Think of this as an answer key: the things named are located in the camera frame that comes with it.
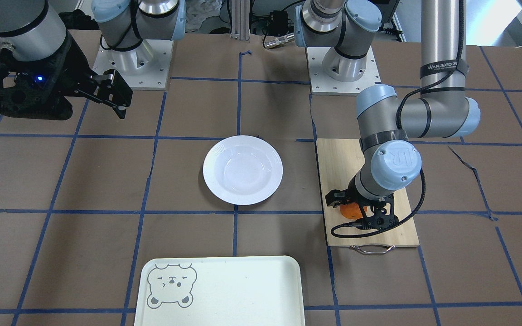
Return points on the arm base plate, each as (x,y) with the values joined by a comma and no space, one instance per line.
(144,68)
(333,75)

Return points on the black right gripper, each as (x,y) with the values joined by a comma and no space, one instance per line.
(71,76)

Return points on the bamboo cutting board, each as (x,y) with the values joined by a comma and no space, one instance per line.
(341,164)

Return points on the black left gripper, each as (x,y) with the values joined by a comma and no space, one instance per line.
(350,194)

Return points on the aluminium frame post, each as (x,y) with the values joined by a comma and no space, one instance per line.
(240,19)

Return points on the cream bear tray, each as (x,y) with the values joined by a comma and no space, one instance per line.
(221,291)

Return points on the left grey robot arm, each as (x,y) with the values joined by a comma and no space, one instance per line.
(390,187)

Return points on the white round plate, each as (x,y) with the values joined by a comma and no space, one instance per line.
(243,170)

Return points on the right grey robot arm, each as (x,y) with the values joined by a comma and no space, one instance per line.
(32,28)

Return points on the orange fruit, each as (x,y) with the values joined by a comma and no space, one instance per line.
(352,211)

